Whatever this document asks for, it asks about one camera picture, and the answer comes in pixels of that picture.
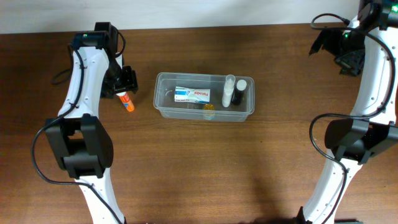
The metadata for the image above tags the dark bottle white cap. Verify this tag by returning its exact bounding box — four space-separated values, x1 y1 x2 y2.
231 80 247 105

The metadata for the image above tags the orange tablet tube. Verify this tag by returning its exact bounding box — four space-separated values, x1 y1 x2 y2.
117 91 135 112

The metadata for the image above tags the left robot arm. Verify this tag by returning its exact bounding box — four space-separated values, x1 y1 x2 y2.
38 22 139 223

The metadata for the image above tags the white spray bottle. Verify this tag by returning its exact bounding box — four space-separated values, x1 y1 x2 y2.
222 75 236 108

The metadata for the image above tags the left black cable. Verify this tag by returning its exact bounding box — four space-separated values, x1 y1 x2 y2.
30 30 127 224

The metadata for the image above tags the white blue medicine box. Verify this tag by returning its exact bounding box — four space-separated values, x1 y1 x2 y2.
174 86 211 104

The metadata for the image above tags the clear plastic container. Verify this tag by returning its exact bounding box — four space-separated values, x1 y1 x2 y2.
154 72 255 122

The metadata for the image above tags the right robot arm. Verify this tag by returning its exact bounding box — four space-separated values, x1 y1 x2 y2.
293 0 397 223

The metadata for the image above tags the small gold-lid balm jar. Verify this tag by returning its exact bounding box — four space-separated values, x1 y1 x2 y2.
203 104 215 121

